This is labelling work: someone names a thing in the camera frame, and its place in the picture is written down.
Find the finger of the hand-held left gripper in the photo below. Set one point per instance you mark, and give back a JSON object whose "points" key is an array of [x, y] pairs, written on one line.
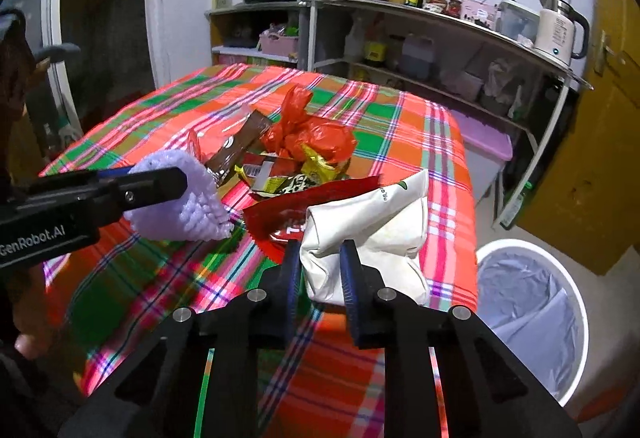
{"points": [[155, 188], [115, 172]]}

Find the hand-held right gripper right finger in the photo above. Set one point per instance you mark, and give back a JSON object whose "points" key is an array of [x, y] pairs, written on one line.
{"points": [[350, 298]]}

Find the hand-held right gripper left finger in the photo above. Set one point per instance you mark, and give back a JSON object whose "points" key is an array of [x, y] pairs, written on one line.
{"points": [[294, 298]]}

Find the purple knitted cloth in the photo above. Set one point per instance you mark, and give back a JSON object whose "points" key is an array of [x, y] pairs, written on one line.
{"points": [[190, 213]]}

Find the white paper bag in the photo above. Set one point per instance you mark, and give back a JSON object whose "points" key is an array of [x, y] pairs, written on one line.
{"points": [[370, 228]]}

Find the orange plastic bag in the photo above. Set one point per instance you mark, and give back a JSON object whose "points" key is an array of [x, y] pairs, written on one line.
{"points": [[320, 137]]}

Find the white round bin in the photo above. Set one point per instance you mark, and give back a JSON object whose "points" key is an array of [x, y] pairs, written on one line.
{"points": [[582, 308]]}

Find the person's left hand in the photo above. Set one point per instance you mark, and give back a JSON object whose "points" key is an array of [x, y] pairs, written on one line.
{"points": [[30, 343]]}

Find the red snack wrapper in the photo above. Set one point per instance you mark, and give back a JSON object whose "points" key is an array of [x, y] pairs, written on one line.
{"points": [[295, 213]]}

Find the brown snack wrapper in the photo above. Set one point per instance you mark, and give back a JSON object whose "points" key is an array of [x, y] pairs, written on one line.
{"points": [[240, 137]]}

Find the red and white wrapper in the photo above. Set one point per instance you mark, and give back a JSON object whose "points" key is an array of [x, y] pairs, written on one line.
{"points": [[255, 165]]}

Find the plaid tablecloth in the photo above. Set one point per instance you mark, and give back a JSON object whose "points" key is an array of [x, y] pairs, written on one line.
{"points": [[150, 293]]}

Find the yellow foil wrapper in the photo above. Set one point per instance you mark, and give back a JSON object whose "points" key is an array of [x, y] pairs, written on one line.
{"points": [[322, 165]]}

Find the translucent bin liner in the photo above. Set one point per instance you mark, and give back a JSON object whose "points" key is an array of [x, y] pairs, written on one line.
{"points": [[525, 298]]}

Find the pink plastic basket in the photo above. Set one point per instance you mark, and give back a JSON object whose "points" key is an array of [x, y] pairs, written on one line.
{"points": [[277, 42]]}

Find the green plastic bottle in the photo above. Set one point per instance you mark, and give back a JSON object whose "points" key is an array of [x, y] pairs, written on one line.
{"points": [[517, 205]]}

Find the small shelf rack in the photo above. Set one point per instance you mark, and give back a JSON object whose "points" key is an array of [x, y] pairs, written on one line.
{"points": [[250, 7]]}

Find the purple lid storage box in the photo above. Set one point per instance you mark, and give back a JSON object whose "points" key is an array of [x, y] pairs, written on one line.
{"points": [[485, 142]]}

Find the white plastic bottle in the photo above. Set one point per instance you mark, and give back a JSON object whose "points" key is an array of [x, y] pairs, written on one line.
{"points": [[354, 42]]}

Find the dark liquid jug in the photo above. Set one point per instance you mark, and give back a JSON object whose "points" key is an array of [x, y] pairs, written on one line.
{"points": [[415, 57]]}

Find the yellow label bottle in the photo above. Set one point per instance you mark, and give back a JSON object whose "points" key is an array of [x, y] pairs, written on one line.
{"points": [[375, 50]]}

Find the yellow wooden door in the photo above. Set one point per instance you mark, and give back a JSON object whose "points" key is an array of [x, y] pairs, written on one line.
{"points": [[590, 178]]}

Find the long metal shelf rack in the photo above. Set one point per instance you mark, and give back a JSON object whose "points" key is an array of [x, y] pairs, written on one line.
{"points": [[450, 20]]}

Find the red sauce jar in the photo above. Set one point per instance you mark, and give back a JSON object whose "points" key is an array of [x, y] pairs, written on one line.
{"points": [[436, 2]]}

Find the pink utensil holder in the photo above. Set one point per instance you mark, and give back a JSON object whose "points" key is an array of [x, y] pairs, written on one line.
{"points": [[475, 12]]}

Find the clear plastic lidded container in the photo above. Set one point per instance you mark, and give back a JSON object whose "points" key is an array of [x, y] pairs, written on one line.
{"points": [[517, 20]]}

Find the white electric kettle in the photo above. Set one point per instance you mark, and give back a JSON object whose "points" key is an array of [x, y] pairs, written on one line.
{"points": [[552, 30]]}

